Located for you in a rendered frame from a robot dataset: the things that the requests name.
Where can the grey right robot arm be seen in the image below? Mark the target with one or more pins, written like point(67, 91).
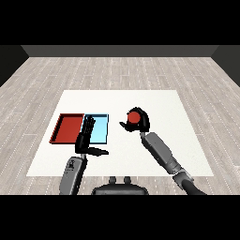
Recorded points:
point(165, 159)

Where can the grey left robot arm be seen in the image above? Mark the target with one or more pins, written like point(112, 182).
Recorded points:
point(73, 175)

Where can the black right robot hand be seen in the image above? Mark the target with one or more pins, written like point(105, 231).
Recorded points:
point(142, 122)

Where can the red shallow open box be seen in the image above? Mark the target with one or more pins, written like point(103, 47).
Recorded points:
point(67, 128)

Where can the small red can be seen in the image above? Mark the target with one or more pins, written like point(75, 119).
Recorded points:
point(134, 117)

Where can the light blue shallow open box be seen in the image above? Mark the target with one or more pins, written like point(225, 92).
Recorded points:
point(100, 128)

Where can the dark grey robot body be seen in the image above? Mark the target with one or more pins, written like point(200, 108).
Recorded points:
point(120, 188)

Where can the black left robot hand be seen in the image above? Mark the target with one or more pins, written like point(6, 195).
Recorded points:
point(82, 141)

